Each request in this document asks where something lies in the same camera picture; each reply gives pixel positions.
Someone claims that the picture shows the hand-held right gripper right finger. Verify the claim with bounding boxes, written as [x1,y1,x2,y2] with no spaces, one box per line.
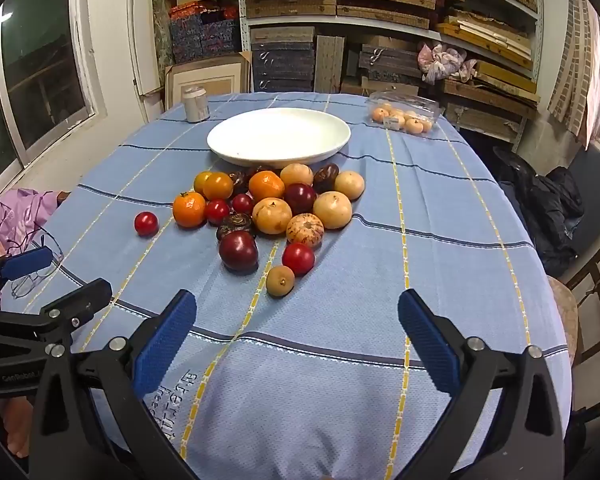
[398,288,567,480]

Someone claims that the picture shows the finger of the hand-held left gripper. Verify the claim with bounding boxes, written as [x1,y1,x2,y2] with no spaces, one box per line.
[0,279,113,348]
[0,246,55,311]

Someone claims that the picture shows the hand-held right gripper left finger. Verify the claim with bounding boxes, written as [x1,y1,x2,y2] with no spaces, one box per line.
[28,288,201,480]

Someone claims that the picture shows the dark red plum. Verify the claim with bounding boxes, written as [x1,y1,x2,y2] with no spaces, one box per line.
[283,183,317,216]
[218,230,259,272]

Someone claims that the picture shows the small tan longan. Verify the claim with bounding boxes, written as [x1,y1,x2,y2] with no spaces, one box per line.
[266,265,296,297]

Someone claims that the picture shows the small mandarin orange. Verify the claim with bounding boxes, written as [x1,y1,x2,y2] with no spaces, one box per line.
[172,191,207,228]

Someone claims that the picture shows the speckled pink passion fruit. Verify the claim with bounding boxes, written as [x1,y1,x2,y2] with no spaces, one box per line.
[286,213,325,248]

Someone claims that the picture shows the large mandarin orange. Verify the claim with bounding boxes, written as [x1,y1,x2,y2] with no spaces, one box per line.
[248,170,286,202]

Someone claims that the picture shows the white plate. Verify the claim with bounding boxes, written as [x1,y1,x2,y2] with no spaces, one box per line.
[206,107,352,167]

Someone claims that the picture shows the eyeglasses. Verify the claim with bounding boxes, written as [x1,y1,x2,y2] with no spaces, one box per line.
[10,240,63,298]

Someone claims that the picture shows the pink printed cloth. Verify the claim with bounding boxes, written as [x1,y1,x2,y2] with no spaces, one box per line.
[0,188,71,261]

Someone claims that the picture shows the blue striped tablecloth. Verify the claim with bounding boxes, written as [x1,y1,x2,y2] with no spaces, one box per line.
[0,91,573,480]

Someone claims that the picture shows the black jacket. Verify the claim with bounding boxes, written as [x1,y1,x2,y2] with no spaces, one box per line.
[492,146,588,278]

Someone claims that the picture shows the dark wooden chair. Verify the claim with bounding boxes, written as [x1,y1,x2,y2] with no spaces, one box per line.
[547,247,600,366]

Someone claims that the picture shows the group of small pale oranges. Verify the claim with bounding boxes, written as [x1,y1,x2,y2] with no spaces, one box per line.
[371,102,433,134]

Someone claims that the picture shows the white drink can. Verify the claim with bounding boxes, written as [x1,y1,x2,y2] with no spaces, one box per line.
[182,86,211,123]

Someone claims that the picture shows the clear plastic clamshell box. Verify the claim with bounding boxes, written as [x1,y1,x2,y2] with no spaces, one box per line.
[366,90,442,135]

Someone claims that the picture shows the white board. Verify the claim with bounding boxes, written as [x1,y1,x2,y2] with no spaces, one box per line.
[126,0,166,111]

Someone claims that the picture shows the framed picture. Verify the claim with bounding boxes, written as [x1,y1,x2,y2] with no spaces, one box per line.
[165,52,253,111]

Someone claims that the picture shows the marbled panel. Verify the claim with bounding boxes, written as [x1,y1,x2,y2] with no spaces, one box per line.
[150,0,176,68]

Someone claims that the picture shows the pink plastic bag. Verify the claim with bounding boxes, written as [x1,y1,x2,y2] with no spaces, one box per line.
[417,42,477,86]

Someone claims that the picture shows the dark brown wooden boxes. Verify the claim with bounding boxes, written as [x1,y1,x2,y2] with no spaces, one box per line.
[357,44,423,81]

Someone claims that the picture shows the blue patterned fabric boxes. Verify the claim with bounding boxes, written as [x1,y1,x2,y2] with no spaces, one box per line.
[169,12,242,65]

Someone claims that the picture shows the perforated brown board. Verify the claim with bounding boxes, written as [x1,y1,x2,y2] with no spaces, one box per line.
[314,35,346,93]

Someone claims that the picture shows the stack of dark grey boxes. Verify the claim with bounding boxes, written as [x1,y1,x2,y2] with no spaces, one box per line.
[250,26,316,93]

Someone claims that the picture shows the pile of yellow flat boxes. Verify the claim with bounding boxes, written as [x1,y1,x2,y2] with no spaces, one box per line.
[435,7,541,143]

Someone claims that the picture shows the orange patterned box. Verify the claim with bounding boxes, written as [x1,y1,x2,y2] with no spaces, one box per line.
[169,1,241,21]

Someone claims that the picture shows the beige checked curtain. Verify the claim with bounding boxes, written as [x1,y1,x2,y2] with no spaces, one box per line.
[547,0,600,151]

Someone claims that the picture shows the white metal shelf rack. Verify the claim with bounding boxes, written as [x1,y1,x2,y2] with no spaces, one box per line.
[236,0,543,153]

